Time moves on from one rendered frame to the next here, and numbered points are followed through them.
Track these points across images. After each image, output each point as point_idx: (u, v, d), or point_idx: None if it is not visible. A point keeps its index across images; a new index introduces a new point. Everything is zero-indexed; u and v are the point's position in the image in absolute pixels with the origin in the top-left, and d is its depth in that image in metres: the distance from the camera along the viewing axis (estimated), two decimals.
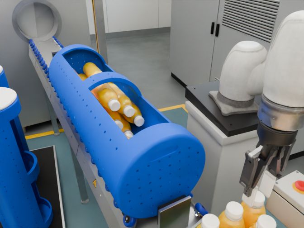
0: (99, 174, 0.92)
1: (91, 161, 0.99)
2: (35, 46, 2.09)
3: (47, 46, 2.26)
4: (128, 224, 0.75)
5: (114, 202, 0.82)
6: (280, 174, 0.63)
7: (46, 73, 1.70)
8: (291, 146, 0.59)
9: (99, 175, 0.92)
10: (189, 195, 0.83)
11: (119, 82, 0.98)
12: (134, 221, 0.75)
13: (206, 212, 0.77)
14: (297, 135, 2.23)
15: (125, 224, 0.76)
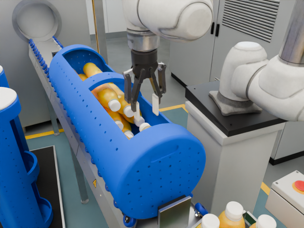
0: (99, 174, 0.92)
1: (91, 160, 0.99)
2: (35, 46, 2.09)
3: (47, 46, 2.26)
4: (128, 224, 0.75)
5: (114, 202, 0.82)
6: (161, 94, 0.83)
7: (46, 73, 1.70)
8: (163, 70, 0.80)
9: (98, 175, 0.92)
10: (189, 195, 0.83)
11: (119, 82, 0.97)
12: (134, 222, 0.75)
13: (206, 212, 0.77)
14: (297, 135, 2.23)
15: (124, 224, 0.76)
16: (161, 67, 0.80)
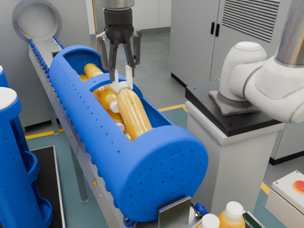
0: (98, 173, 0.93)
1: (91, 158, 0.99)
2: (35, 46, 2.09)
3: (47, 46, 2.26)
4: (126, 225, 0.75)
5: (114, 200, 0.82)
6: (135, 66, 0.78)
7: (46, 73, 1.70)
8: (139, 37, 0.75)
9: (97, 173, 0.93)
10: (191, 197, 0.83)
11: None
12: (132, 225, 0.75)
13: (206, 212, 0.77)
14: (297, 135, 2.23)
15: (123, 221, 0.76)
16: (137, 34, 0.75)
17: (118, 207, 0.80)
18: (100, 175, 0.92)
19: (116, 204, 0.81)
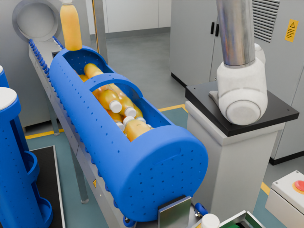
0: (98, 173, 0.93)
1: (91, 158, 0.99)
2: (35, 46, 2.09)
3: (47, 46, 2.26)
4: (126, 225, 0.75)
5: (114, 200, 0.82)
6: None
7: (46, 73, 1.70)
8: None
9: (97, 173, 0.93)
10: (191, 197, 0.83)
11: (121, 83, 0.97)
12: (132, 225, 0.75)
13: (206, 212, 0.77)
14: (297, 135, 2.23)
15: (123, 221, 0.76)
16: None
17: (118, 207, 0.80)
18: (100, 175, 0.92)
19: (116, 204, 0.81)
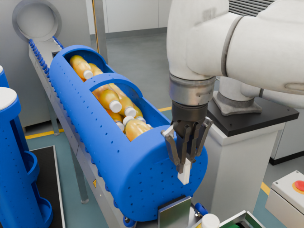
0: (98, 173, 0.93)
1: (91, 159, 0.99)
2: (35, 46, 2.09)
3: (47, 46, 2.26)
4: (126, 225, 0.75)
5: (114, 200, 0.82)
6: None
7: (46, 73, 1.70)
8: None
9: (97, 174, 0.93)
10: (191, 197, 0.83)
11: (121, 83, 0.97)
12: (133, 225, 0.75)
13: (206, 212, 0.77)
14: (297, 135, 2.23)
15: (123, 222, 0.76)
16: (168, 133, 0.57)
17: (118, 207, 0.80)
18: (100, 175, 0.92)
19: (116, 204, 0.81)
